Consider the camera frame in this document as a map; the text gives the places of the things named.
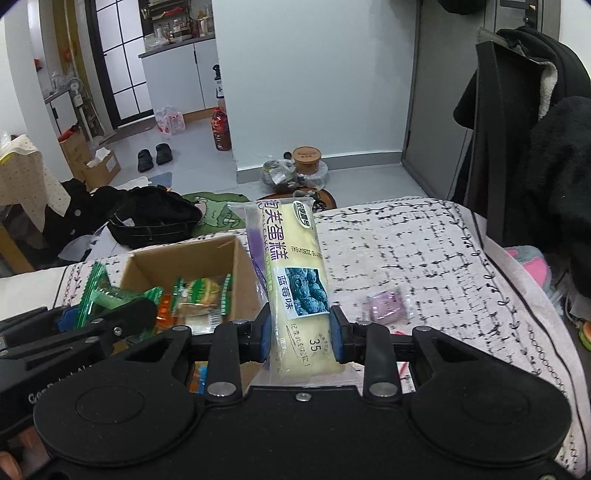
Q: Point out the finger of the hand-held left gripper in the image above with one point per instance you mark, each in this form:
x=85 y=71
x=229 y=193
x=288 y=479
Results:
x=120 y=321
x=46 y=316

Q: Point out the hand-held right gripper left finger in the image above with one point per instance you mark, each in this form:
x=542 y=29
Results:
x=264 y=334

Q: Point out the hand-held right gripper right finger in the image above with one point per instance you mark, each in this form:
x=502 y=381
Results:
x=339 y=334

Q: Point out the green snack packet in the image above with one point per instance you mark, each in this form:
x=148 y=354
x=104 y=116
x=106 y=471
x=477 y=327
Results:
x=99 y=295

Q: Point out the pale yellow cake packet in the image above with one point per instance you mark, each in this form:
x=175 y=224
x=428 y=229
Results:
x=295 y=258

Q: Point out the brown cardboard box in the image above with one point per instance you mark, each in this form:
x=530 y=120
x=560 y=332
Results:
x=194 y=258

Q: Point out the person's left hand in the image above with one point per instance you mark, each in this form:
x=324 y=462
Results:
x=9 y=466

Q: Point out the white mattress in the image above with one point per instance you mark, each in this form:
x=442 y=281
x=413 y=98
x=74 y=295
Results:
x=27 y=290

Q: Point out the purple snack packet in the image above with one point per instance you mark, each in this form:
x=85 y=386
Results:
x=385 y=307

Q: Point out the red wrapper scrap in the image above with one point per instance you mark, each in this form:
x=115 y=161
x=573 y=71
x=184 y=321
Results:
x=401 y=368

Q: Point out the green-trimmed snack packet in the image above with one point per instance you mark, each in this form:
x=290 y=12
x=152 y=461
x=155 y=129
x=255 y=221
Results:
x=203 y=295

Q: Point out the orange blue snack packet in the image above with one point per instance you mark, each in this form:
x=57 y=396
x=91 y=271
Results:
x=198 y=376

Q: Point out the white papers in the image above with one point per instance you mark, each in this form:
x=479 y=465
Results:
x=87 y=242

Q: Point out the black bag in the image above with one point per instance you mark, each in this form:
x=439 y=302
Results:
x=152 y=217

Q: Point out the white black patterned blanket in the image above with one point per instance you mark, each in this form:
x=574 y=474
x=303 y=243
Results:
x=415 y=249

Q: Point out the black clothing pile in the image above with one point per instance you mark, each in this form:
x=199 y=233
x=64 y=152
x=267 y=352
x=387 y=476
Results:
x=83 y=203

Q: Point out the green frog rug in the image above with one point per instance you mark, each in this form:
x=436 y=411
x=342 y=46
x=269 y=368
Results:
x=207 y=210

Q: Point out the orange round rug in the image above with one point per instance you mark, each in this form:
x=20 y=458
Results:
x=325 y=198

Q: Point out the grey black sneaker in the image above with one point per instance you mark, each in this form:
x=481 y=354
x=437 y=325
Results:
x=304 y=191

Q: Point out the blue grey floor mat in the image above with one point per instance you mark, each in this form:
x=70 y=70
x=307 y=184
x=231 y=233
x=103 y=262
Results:
x=159 y=177

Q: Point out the small open cardboard box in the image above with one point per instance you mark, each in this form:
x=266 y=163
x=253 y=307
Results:
x=101 y=166

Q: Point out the clear plastic bag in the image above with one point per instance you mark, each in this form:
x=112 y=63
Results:
x=319 y=179

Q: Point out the large floor cardboard box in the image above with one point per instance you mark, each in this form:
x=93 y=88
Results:
x=74 y=147

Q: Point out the brown instant noodle cup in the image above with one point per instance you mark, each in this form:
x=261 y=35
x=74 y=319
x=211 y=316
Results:
x=307 y=159

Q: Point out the pink plush toy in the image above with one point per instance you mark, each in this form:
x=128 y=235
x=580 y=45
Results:
x=531 y=265

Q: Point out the red oil bottle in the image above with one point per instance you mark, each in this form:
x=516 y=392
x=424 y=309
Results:
x=221 y=131

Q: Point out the pink plastic-wrapped pack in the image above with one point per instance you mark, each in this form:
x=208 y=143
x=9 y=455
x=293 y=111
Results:
x=170 y=119

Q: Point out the low white cabinet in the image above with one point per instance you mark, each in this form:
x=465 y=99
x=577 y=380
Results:
x=60 y=108

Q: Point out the white standing fan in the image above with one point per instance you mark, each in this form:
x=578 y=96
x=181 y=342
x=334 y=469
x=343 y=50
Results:
x=77 y=99

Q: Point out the burger toy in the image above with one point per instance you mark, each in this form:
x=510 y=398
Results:
x=586 y=332

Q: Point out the white kitchen cabinet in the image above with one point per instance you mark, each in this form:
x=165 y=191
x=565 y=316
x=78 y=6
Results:
x=180 y=78

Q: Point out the black hanging coat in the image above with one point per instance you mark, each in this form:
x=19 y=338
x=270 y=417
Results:
x=498 y=138

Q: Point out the black spray bottle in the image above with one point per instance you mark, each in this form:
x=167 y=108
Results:
x=219 y=85

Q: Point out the black-framed sliding door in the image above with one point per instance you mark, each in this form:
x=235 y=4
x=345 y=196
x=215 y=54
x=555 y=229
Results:
x=120 y=60

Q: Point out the grey door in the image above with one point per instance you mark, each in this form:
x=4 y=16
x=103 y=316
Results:
x=438 y=92

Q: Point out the black fleece garment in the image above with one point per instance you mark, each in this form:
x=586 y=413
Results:
x=563 y=175

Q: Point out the kitchen shelf with bottles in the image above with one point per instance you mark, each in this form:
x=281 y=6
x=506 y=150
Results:
x=178 y=25

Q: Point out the dark hanging garment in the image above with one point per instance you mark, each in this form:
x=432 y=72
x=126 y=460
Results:
x=455 y=4

